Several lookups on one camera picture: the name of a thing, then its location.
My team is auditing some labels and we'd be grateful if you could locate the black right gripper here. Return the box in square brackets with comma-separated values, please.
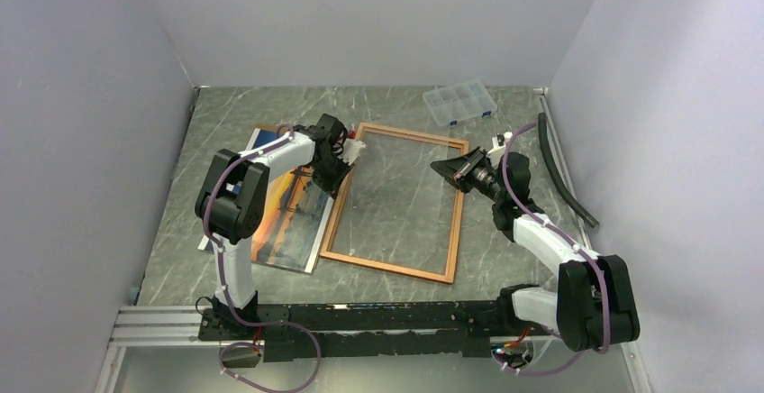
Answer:
[430, 147, 505, 204]

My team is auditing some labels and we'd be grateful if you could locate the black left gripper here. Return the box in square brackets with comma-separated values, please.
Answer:
[313, 151, 355, 199]

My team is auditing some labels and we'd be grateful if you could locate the sunset photo print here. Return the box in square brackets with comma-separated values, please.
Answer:
[204, 130, 334, 274]

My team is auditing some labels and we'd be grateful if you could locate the orange wooden picture frame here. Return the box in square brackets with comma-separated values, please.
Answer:
[318, 121, 471, 285]

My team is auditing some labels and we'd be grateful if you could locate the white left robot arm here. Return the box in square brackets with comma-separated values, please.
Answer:
[194, 114, 365, 339]

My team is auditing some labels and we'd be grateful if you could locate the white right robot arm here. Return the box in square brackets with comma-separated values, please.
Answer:
[430, 148, 641, 352]

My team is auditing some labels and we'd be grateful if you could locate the clear plastic organizer box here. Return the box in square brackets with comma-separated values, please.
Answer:
[423, 79, 498, 127]

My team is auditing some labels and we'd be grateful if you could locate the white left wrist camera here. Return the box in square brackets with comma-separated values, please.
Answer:
[340, 131, 366, 166]

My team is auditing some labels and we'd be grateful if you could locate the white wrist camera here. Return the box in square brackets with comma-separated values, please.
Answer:
[340, 131, 366, 166]
[487, 132, 514, 168]

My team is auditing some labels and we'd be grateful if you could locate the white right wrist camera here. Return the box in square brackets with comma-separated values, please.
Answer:
[487, 132, 514, 168]

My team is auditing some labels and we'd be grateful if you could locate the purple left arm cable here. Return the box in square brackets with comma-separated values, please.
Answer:
[201, 124, 322, 393]

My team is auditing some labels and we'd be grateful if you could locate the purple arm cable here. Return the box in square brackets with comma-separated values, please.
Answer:
[492, 121, 613, 378]
[201, 124, 322, 393]

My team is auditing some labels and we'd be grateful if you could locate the black corrugated hose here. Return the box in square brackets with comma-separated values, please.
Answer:
[537, 112, 600, 227]

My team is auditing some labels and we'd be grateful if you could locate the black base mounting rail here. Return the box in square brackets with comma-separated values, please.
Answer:
[198, 300, 543, 362]

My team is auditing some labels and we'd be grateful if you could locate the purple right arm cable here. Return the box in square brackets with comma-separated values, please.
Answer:
[492, 121, 613, 378]

